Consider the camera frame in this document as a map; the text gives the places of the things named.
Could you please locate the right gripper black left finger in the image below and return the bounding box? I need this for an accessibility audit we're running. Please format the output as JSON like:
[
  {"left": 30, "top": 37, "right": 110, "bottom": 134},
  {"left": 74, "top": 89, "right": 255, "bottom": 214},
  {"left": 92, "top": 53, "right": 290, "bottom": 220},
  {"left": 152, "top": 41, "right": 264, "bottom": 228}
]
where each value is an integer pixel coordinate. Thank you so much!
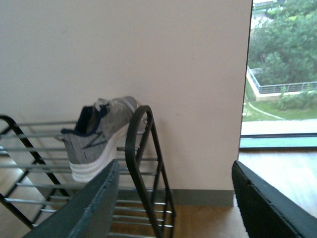
[{"left": 25, "top": 160, "right": 119, "bottom": 238}]

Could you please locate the grey sneaker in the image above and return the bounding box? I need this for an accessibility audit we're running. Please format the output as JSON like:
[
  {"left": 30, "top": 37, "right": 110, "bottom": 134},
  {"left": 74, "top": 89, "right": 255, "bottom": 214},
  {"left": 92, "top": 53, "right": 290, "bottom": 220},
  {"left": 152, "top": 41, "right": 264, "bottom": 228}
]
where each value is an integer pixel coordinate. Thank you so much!
[{"left": 57, "top": 96, "right": 138, "bottom": 183}]

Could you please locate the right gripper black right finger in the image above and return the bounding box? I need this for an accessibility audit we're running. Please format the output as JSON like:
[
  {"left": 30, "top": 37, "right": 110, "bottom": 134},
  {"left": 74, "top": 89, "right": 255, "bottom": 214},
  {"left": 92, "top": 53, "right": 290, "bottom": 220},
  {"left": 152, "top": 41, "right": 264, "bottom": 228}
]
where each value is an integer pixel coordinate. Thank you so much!
[{"left": 231, "top": 160, "right": 317, "bottom": 238}]

